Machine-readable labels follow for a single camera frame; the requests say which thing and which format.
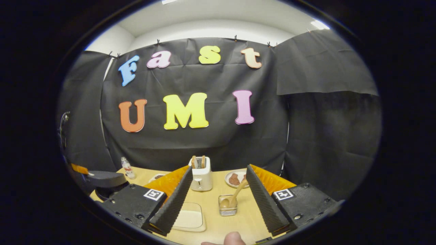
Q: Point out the wooden spoon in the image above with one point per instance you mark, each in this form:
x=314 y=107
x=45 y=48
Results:
x=224 y=203

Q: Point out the black backdrop cloth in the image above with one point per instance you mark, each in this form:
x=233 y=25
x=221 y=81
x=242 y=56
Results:
x=204 y=146

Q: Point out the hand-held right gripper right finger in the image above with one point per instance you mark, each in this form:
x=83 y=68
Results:
x=264 y=204

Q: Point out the toast bread slice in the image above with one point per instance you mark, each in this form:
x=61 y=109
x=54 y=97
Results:
x=193 y=162
x=203 y=161

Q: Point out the black and silver rice cooker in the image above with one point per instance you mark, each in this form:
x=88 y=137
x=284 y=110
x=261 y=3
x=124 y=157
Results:
x=105 y=178

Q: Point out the white round plate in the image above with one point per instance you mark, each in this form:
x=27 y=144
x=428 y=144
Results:
x=227 y=182

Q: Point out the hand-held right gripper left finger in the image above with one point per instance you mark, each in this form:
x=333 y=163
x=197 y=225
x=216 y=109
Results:
x=172 y=204

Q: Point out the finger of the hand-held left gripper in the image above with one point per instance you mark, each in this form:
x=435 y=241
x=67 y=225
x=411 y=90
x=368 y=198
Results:
x=79 y=169

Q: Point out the white toaster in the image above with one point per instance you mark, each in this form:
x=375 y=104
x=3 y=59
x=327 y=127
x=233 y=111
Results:
x=201 y=178

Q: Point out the white divided grain dish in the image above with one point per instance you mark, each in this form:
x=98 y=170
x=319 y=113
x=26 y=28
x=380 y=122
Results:
x=157 y=177

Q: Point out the small ceiling light panel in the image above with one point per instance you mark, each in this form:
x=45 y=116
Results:
x=320 y=25

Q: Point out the small clear plastic bottle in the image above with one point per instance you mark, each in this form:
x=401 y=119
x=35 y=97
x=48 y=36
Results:
x=128 y=170

